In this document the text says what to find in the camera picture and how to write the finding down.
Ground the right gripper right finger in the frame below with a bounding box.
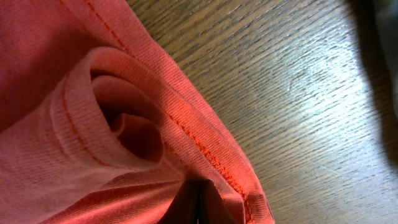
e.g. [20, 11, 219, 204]
[197, 180, 237, 224]

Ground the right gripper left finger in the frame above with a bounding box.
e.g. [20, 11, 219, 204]
[158, 180, 199, 224]

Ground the red printed t-shirt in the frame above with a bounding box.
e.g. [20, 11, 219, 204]
[1, 0, 274, 223]

